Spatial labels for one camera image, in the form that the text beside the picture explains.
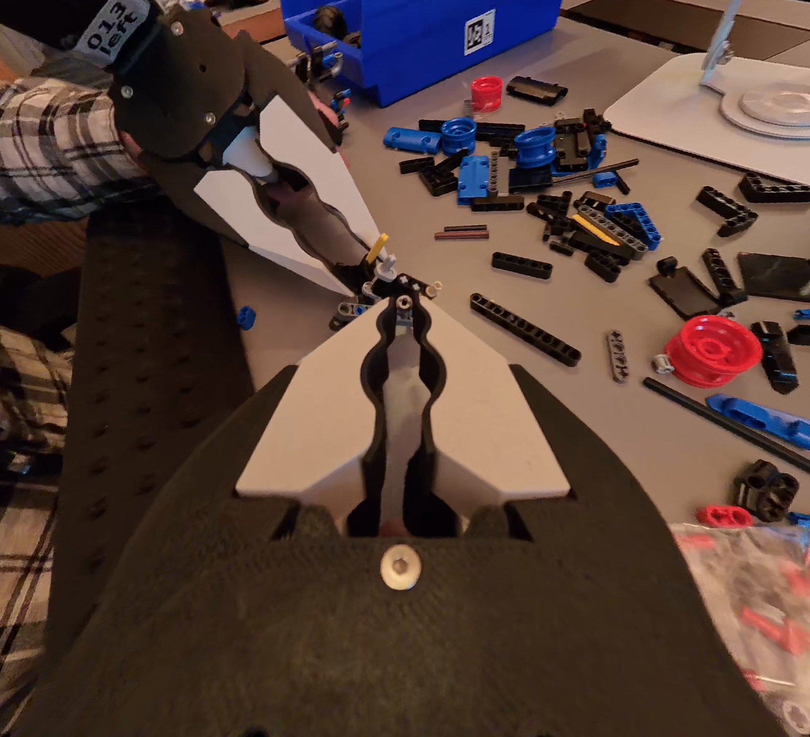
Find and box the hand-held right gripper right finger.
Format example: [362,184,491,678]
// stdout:
[404,296,573,537]

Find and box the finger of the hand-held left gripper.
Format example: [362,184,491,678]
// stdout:
[192,168,360,296]
[258,93,385,248]

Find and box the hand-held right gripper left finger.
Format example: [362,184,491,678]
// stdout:
[234,298,393,537]

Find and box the black toy brick assembly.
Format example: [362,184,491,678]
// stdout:
[329,234,444,333]

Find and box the person's left forearm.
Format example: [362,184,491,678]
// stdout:
[0,73,159,225]

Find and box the person's left hand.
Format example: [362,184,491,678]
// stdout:
[309,90,350,167]

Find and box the blue curved toy panel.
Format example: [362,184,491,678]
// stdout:
[383,126,442,154]

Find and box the black and blue brick assembly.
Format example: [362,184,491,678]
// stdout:
[294,41,352,130]

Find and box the short grey toy beam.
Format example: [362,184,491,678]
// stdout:
[605,330,632,383]

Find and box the blue toy wheel hub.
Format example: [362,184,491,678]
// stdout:
[514,127,558,168]
[441,118,477,156]

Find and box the blue flat toy panel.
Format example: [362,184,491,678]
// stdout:
[457,155,491,205]

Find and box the short black toy beam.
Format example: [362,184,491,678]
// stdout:
[491,251,553,280]

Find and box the black dimpled mat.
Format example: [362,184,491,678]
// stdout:
[44,205,254,656]

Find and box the red toy wheel hub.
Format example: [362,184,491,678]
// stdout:
[653,315,763,389]
[471,76,504,113]

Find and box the long black toy beam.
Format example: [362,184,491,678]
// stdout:
[418,120,526,143]

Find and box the blue bin with white tag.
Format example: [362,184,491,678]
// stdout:
[275,0,583,108]

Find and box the pile of black toy beams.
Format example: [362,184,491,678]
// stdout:
[525,189,662,283]

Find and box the yellow toy axle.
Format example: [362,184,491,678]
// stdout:
[571,215,621,246]

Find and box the long dark toy axle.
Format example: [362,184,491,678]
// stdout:
[642,376,810,473]

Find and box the black panel with tab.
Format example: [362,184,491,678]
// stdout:
[648,257,722,320]

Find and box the black curved toy panel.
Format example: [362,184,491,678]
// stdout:
[506,76,568,105]

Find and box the small red connector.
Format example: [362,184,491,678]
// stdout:
[696,505,754,528]

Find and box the blue angled toy beam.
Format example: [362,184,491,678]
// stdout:
[604,202,662,251]

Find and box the blue straight toy beam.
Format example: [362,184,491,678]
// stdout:
[705,393,810,450]

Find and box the black and blue pin cluster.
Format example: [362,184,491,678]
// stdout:
[734,460,799,523]

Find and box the short black oval beam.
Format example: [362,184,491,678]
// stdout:
[701,248,749,308]

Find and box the thin black toy axle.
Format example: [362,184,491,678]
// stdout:
[553,159,640,184]

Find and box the clear plastic parts bag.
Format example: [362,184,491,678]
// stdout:
[671,522,810,737]

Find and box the black square toy panel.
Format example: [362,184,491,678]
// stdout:
[737,251,810,302]

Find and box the black angled toy beam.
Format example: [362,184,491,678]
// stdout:
[737,173,810,204]
[696,185,759,238]

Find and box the white book stand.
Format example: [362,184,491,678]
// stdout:
[603,0,810,184]

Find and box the black angled toy frame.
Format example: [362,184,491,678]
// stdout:
[399,150,469,197]

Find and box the black and blue frame assembly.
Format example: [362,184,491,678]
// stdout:
[553,109,611,173]

